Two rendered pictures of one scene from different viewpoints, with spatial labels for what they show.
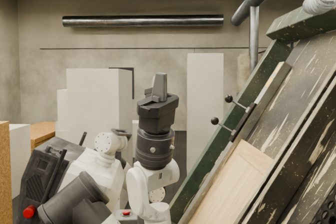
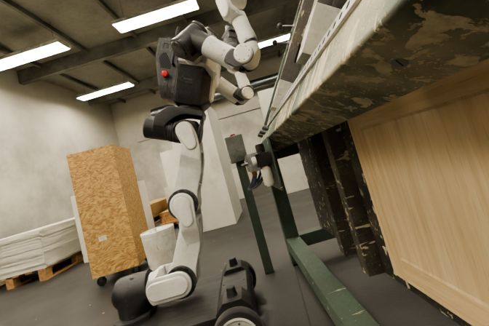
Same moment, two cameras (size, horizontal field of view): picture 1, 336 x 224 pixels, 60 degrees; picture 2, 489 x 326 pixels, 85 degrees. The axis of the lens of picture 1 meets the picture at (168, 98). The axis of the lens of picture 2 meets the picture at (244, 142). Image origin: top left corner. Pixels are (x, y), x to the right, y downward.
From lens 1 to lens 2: 0.99 m
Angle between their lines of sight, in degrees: 9
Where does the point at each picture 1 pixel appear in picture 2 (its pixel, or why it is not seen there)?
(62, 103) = (167, 163)
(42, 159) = (165, 42)
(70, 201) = (188, 30)
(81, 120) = not seen: hidden behind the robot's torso
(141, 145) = not seen: outside the picture
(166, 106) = not seen: outside the picture
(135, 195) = (223, 3)
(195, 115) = not seen: hidden behind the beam
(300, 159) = not seen: outside the picture
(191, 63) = (263, 98)
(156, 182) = not seen: outside the picture
